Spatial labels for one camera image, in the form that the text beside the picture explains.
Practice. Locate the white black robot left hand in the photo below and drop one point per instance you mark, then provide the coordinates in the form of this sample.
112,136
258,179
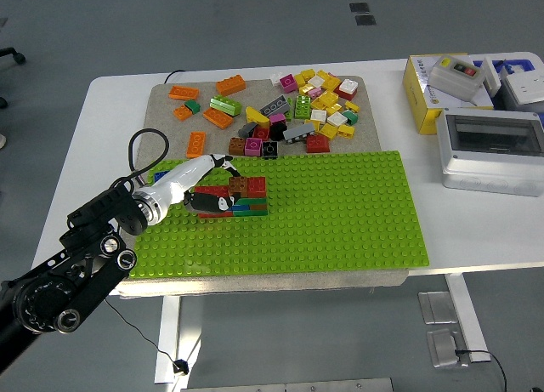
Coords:
178,179

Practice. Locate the blue square toy brick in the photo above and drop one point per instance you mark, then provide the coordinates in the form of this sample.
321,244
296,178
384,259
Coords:
160,176

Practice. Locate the brown square toy brick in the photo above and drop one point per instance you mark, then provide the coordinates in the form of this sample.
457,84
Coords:
237,146
238,185

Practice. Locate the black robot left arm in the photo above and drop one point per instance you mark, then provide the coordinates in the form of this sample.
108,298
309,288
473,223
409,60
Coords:
98,209

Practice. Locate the orange long toy brick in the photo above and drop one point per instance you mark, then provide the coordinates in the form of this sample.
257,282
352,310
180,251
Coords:
184,93
217,117
196,144
230,85

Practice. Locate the red thin toy brick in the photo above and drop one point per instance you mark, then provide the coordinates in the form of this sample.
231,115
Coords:
212,215

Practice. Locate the orange short toy brick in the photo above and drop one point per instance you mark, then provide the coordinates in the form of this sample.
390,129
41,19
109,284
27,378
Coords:
182,113

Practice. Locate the blue thin toy brick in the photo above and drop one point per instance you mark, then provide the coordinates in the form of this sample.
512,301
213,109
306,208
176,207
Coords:
241,207

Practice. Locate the dark green small brick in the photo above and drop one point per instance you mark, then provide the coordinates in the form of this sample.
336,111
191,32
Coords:
193,106
351,116

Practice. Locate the red square toy brick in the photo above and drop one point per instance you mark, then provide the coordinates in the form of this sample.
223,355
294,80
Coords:
256,186

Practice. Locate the magenta square toy brick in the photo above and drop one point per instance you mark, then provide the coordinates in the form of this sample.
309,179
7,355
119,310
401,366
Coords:
287,82
277,118
253,146

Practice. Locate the green long toy brick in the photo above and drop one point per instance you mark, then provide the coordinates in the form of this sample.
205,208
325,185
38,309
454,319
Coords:
255,212

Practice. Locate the brown thin toy brick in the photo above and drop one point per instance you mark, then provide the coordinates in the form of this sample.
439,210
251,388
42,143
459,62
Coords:
258,206

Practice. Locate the grey small toy brick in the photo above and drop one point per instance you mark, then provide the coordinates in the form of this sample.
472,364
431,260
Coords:
247,129

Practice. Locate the lime green long brick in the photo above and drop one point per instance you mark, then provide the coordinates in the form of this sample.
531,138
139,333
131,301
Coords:
225,105

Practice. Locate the black toy brick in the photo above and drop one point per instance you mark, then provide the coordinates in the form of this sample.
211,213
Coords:
270,149
277,131

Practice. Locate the yellow sloped toy brick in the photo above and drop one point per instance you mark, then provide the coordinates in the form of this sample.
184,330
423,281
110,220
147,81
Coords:
256,115

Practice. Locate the grey brick with holes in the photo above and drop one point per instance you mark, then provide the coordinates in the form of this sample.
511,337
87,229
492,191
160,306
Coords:
275,106

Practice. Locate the grey long toy brick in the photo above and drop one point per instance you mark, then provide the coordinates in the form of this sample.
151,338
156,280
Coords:
299,132

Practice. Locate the green narrow toy brick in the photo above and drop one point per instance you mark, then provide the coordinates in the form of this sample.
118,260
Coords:
289,108

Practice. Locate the white small toy brick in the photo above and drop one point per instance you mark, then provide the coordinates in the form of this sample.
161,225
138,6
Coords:
276,79

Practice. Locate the lime green studded brick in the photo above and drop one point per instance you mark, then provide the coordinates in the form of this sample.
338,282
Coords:
302,107

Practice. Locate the white square toy brick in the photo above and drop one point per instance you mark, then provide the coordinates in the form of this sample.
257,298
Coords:
337,118
319,115
348,86
315,81

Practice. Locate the green studded baseplate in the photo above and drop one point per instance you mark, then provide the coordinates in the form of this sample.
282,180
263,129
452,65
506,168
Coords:
331,222

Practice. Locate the pink small toy brick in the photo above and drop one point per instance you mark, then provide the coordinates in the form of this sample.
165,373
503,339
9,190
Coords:
314,92

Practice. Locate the grey-brown mat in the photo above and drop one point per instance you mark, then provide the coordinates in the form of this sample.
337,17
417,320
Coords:
161,124

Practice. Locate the white table leg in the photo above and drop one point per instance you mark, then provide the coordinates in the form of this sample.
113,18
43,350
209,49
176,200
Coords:
465,315
168,336

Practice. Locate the black chair base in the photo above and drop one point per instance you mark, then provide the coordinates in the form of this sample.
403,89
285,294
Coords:
13,54

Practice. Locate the long metal plate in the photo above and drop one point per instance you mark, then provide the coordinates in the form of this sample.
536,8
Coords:
289,385

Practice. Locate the black floor plate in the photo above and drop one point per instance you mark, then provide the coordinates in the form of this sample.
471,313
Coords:
360,7
365,20

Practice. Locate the yellow cardboard box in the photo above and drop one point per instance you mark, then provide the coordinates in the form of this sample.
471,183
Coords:
418,98

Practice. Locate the metal floor plate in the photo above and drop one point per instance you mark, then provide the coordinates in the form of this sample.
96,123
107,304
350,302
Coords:
438,307
444,348

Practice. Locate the white distribution box clear cover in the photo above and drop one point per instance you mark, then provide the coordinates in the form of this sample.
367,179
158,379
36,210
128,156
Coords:
489,162

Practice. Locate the white plastic piece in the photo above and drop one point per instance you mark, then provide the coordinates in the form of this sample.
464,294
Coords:
491,75

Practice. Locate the blue plastic bin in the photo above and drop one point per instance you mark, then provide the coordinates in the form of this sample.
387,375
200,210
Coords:
516,64

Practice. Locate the grey push-button switch box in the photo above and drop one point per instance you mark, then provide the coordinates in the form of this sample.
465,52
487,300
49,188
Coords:
455,79

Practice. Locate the white wall socket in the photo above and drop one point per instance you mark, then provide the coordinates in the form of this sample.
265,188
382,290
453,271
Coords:
527,88

